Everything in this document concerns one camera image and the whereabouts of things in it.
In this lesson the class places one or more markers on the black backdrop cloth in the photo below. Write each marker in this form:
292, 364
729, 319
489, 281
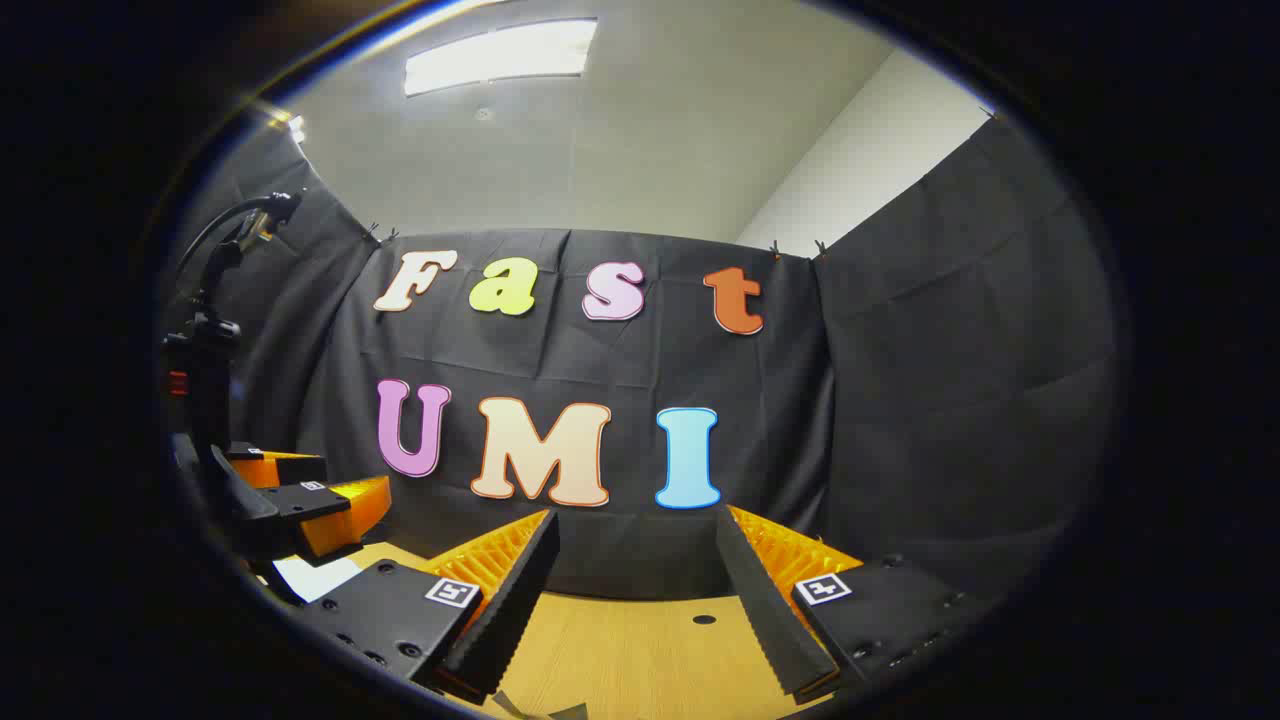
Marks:
620, 360

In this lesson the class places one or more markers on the light blue suitcase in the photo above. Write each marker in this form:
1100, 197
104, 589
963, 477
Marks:
310, 578

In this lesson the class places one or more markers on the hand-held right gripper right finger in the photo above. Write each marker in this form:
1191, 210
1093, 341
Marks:
760, 600

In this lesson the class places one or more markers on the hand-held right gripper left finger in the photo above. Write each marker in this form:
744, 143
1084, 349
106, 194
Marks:
520, 590

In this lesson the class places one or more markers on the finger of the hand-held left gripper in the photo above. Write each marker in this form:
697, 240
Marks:
280, 470
300, 500

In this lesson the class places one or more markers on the ceiling light panel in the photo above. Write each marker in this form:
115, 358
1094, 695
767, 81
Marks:
500, 55

